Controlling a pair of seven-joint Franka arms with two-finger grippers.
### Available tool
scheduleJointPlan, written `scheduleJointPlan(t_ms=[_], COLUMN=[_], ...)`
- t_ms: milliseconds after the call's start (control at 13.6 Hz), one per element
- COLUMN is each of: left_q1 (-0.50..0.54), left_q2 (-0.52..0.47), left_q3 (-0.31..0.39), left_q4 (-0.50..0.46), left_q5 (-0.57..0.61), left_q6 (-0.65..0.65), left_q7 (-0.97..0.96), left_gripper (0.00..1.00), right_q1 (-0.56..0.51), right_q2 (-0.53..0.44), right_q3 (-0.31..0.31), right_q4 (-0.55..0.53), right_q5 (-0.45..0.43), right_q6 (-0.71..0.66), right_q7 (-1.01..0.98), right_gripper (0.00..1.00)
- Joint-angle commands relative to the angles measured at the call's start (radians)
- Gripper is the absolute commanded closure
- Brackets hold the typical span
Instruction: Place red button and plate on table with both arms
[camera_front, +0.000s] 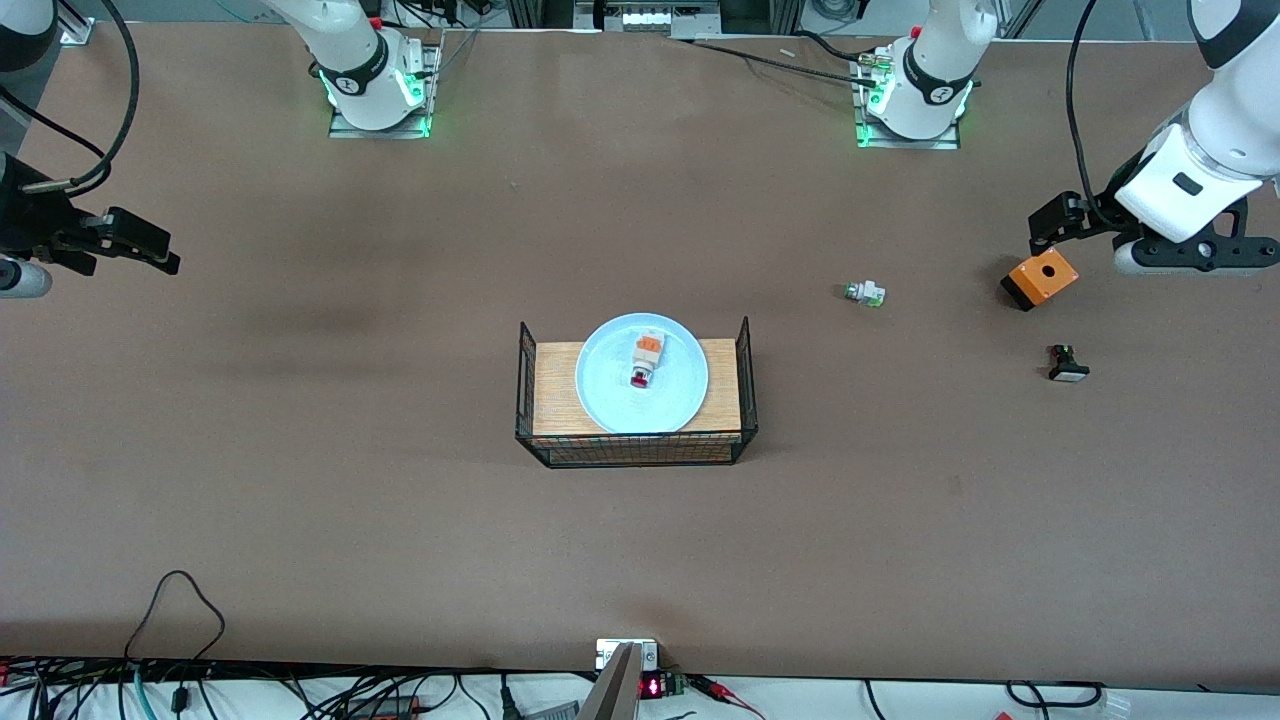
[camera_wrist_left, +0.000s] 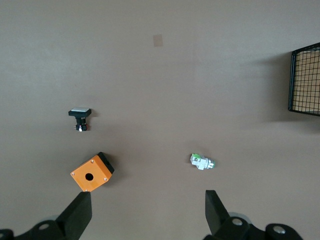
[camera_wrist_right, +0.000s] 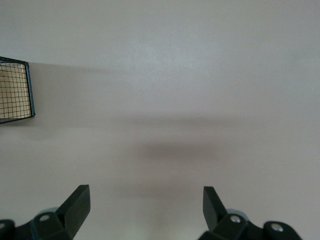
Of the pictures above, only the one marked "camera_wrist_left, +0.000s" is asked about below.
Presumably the green push button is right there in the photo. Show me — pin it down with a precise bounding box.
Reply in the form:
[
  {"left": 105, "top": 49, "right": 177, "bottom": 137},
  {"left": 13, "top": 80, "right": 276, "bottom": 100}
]
[{"left": 189, "top": 153, "right": 217, "bottom": 172}]

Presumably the clear tape patch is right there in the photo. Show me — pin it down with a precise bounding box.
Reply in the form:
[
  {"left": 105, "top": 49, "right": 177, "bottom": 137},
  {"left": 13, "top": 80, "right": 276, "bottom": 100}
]
[{"left": 152, "top": 34, "right": 164, "bottom": 48}]

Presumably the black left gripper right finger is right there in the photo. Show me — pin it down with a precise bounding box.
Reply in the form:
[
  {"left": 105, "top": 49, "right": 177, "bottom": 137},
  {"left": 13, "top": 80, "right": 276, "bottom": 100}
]
[{"left": 203, "top": 190, "right": 305, "bottom": 240}]

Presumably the orange button enclosure box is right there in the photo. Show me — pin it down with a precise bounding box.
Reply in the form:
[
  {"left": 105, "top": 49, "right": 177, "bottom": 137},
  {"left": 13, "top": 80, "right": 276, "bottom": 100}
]
[{"left": 70, "top": 151, "right": 115, "bottom": 193}]

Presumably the black wire basket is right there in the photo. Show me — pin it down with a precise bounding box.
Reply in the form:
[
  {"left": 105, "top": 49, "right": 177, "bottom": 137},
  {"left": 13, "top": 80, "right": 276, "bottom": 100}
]
[{"left": 287, "top": 42, "right": 320, "bottom": 114}]

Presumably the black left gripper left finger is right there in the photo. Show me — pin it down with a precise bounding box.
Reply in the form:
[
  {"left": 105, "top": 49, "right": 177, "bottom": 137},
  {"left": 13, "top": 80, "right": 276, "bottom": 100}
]
[{"left": 0, "top": 191, "right": 93, "bottom": 240}]

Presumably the small black button component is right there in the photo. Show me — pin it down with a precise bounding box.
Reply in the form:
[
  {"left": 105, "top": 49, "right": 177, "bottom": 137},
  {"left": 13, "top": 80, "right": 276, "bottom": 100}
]
[{"left": 68, "top": 106, "right": 92, "bottom": 133}]

